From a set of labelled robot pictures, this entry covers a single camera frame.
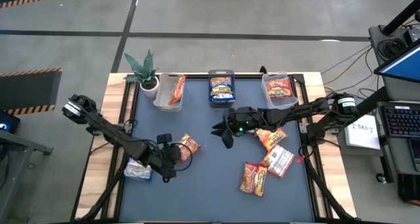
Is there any computer monitor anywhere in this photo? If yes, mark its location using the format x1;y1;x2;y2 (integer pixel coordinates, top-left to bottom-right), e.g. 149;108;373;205
373;38;420;84

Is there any small black device box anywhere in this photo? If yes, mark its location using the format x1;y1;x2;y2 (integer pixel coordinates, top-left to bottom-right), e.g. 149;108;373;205
402;27;420;47

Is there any white plastic bin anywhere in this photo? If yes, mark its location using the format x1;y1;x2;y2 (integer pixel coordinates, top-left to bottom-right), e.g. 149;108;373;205
152;72;186;113

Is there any black thick pole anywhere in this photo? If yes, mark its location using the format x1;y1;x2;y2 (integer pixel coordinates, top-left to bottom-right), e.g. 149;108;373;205
382;0;420;37

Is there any dark tablet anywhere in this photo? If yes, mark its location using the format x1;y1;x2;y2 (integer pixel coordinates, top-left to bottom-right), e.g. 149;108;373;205
408;137;420;172

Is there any blue table mat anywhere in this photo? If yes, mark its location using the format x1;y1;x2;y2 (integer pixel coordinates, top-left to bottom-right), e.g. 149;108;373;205
117;78;315;223

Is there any clear plastic bin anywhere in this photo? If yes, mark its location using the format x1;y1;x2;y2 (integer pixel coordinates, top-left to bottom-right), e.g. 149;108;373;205
261;70;299;112

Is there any black backlit keyboard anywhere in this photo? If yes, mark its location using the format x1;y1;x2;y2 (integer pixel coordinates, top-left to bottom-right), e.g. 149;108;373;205
380;102;420;139

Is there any green plant in white pot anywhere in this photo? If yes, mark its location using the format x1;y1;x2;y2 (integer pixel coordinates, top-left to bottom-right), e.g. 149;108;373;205
123;49;160;99

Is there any black device with blue light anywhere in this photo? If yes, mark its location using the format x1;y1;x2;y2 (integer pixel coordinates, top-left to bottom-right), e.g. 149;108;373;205
0;110;21;135

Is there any black slanted support beam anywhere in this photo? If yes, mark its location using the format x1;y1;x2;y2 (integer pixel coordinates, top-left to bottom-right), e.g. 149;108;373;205
356;85;390;120

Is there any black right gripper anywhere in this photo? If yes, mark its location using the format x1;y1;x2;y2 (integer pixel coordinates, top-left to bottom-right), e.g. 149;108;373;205
211;106;262;149

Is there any dark grey plastic bin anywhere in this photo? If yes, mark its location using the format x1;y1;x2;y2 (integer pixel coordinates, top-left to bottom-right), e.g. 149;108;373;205
207;69;236;109

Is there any orange Maruchan noodle pack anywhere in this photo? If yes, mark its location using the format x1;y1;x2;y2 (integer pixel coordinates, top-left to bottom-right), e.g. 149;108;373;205
260;144;295;179
168;74;186;106
255;127;288;152

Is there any white paper note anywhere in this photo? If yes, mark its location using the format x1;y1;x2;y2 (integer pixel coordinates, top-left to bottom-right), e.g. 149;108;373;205
344;114;381;150

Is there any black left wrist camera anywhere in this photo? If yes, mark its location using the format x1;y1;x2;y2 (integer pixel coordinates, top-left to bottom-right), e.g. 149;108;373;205
156;133;173;145

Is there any yellow floor cable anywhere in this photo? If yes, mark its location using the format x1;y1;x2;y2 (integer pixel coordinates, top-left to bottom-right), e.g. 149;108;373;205
323;47;373;87

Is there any red Maruchan noodle pack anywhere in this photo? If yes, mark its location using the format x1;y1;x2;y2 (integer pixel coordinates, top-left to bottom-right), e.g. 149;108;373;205
177;133;203;163
239;161;268;198
264;76;294;101

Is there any coiled black cable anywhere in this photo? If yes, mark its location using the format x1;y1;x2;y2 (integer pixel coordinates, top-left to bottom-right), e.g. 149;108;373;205
376;37;407;60

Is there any grey floor cable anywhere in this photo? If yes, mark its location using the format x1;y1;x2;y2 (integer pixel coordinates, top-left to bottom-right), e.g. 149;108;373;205
320;45;372;76

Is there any grey metal desk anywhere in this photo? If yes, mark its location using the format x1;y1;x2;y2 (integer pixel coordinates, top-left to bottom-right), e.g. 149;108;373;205
0;129;54;222

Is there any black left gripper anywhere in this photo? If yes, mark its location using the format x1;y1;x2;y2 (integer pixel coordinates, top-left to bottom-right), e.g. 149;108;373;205
157;144;182;182

